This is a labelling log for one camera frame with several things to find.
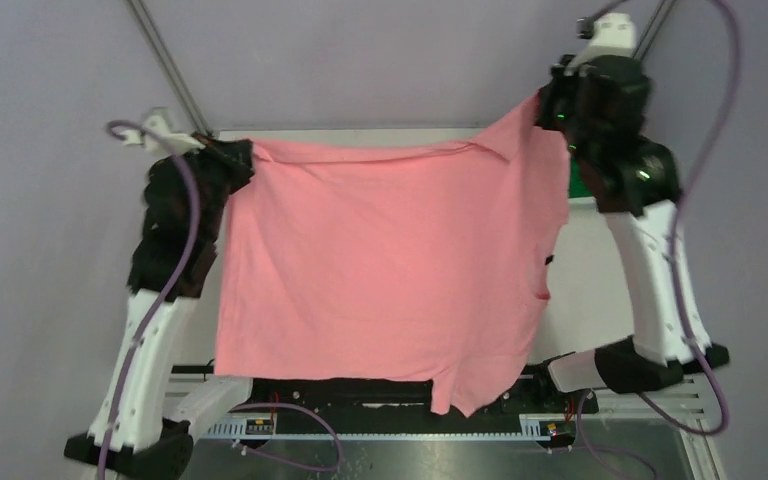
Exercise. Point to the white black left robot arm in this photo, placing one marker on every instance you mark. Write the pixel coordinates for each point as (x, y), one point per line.
(135, 435)

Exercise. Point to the white slotted cable duct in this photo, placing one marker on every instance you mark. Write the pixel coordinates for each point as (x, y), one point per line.
(379, 425)

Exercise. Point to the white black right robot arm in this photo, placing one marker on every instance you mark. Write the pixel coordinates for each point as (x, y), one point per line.
(598, 106)

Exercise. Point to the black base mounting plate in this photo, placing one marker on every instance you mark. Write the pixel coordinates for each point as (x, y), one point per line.
(531, 395)

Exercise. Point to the green t-shirt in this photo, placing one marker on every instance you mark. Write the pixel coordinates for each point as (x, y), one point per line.
(579, 182)

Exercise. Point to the pink t-shirt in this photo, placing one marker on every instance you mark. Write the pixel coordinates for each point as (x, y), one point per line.
(425, 263)

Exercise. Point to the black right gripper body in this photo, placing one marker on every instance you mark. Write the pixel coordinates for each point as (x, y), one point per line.
(559, 107)

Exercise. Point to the aluminium frame rails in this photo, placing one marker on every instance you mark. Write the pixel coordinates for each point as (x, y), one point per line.
(172, 66)

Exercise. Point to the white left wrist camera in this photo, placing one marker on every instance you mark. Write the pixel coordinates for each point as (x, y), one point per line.
(158, 136)

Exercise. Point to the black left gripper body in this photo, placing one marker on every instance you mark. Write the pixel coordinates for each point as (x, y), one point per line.
(224, 172)

